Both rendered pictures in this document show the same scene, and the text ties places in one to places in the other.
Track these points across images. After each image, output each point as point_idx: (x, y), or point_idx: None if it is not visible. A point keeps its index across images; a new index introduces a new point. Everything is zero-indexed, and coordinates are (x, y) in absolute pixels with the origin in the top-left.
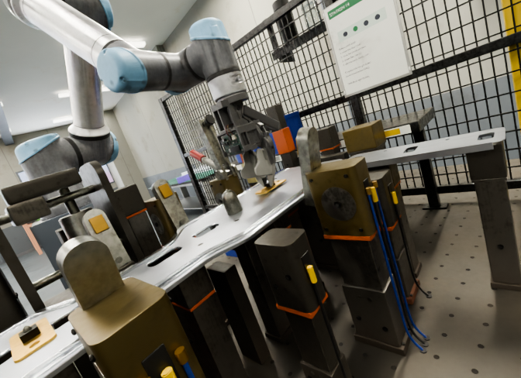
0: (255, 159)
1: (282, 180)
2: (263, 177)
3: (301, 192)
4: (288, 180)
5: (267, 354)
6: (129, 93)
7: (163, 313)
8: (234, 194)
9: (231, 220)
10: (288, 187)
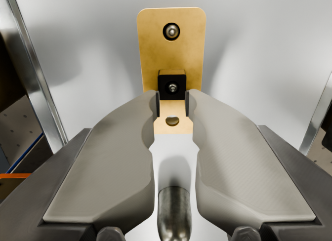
0: (154, 188)
1: (189, 21)
2: (157, 106)
3: (315, 119)
4: None
5: None
6: None
7: None
8: (190, 231)
9: (202, 218)
10: (250, 79)
